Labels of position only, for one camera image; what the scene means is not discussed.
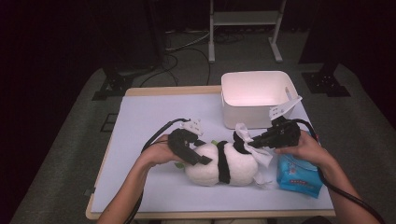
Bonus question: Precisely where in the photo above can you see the panda plush toy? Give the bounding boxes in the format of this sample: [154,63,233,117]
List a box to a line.
[174,139,276,189]

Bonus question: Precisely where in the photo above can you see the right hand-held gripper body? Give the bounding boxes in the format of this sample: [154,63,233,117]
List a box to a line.
[268,95,304,149]

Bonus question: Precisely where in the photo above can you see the person's left hand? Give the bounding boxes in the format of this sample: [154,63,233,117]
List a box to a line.
[136,142,185,171]

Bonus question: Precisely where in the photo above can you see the wooden table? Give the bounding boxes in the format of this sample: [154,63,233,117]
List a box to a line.
[85,86,337,220]

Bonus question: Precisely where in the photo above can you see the black stand base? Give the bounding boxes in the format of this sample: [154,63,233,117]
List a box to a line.
[301,62,352,98]
[91,66,138,102]

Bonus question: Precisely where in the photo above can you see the dark floor plate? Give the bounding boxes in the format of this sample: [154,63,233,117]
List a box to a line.
[99,112,120,133]

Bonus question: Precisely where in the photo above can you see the white metal stand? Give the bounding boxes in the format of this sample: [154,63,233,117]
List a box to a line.
[207,0,288,64]

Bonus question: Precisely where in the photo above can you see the black floor cable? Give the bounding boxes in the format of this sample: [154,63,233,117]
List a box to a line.
[139,52,180,88]
[186,47,213,87]

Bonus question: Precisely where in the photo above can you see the white wet wipe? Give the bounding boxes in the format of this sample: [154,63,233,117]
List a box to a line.
[233,121,275,169]

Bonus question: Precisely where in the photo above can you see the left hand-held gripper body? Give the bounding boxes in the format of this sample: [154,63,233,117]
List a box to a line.
[167,119,204,162]

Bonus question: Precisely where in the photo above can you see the white plastic storage bin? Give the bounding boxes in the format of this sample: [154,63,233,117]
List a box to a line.
[220,70,301,130]

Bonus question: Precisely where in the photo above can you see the person's right hand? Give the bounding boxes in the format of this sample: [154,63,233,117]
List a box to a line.
[274,132,326,169]

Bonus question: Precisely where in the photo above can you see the white floor cable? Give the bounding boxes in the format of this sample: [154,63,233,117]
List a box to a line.
[164,29,216,52]

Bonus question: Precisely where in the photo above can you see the blue wet wipes pack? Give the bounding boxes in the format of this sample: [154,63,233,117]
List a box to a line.
[276,132,325,199]

